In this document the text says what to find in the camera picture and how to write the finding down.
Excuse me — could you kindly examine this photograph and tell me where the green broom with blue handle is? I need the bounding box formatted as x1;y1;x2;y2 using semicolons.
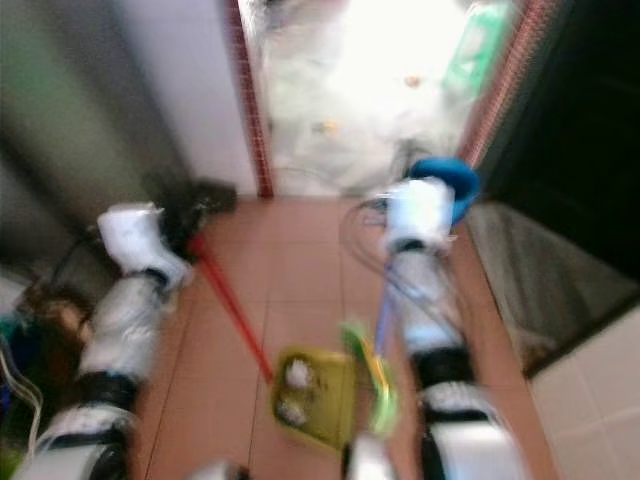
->
337;156;482;442

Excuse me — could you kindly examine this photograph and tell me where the yellow dustpan with red handle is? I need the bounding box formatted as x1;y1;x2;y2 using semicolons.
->
187;234;361;452

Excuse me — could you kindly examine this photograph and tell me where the green plastic bag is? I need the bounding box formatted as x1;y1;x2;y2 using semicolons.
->
444;4;517;97

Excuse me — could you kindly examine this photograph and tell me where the dark mesh door panel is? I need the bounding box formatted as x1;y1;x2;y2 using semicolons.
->
464;200;640;377

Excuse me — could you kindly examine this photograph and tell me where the brown clutter pile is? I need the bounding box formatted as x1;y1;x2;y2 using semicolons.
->
24;298;92;353

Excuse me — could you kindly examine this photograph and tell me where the white crumpled paper piece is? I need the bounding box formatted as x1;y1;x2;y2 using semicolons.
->
277;398;312;430
284;358;317;391

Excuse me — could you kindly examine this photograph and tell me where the silver left robot leg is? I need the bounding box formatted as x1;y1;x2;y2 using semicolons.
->
189;461;252;480

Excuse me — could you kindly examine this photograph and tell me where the silver robot leg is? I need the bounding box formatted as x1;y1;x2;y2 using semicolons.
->
189;461;252;480
344;437;402;480

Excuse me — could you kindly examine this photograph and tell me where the silver right robot leg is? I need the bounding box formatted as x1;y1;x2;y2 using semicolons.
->
344;437;402;480

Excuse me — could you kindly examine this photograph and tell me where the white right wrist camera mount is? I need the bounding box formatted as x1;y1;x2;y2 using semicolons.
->
382;180;457;252

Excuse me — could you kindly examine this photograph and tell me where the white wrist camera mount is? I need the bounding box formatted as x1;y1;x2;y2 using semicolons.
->
382;180;457;252
97;202;191;291

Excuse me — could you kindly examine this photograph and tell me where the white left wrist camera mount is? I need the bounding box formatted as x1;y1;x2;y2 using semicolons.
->
97;202;191;291

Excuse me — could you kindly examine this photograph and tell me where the white cable bundle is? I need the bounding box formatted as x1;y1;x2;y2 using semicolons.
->
0;345;43;446

